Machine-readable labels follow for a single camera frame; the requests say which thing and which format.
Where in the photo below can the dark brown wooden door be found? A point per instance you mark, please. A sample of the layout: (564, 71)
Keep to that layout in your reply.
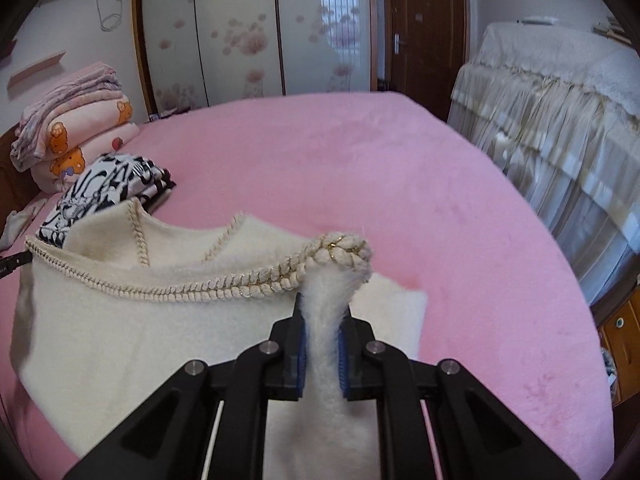
(425, 46)

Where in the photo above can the wooden drawer cabinet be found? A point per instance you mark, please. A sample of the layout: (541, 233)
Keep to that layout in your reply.
(619, 334)

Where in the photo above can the pink bear print quilt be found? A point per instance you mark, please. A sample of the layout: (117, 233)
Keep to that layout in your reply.
(74, 139)

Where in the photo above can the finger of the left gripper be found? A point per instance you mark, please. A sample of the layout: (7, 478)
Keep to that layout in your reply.
(13, 262)

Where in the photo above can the small grey cloth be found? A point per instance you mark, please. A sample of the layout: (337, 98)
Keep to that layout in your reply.
(18, 221)

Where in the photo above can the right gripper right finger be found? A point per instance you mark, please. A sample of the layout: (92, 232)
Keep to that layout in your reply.
(373, 370)

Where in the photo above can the pink wall shelf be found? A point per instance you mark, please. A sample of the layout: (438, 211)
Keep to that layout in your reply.
(35, 67)

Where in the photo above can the beige lace covered furniture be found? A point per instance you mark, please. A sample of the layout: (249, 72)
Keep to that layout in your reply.
(557, 111)

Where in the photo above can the pink plush bed blanket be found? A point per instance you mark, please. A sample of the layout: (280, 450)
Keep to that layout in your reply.
(439, 218)

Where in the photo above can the cream fuzzy cardigan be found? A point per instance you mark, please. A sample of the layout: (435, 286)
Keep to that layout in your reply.
(103, 320)

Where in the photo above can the lilac folded quilt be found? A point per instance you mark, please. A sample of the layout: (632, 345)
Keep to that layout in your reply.
(96, 82)

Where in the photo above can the floral sliding wardrobe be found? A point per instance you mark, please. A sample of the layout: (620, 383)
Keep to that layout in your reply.
(199, 53)

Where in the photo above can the black white patterned folded garment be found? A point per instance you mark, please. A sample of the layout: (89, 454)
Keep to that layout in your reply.
(110, 180)

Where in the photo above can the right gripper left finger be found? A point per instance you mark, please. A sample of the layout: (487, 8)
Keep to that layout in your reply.
(274, 370)

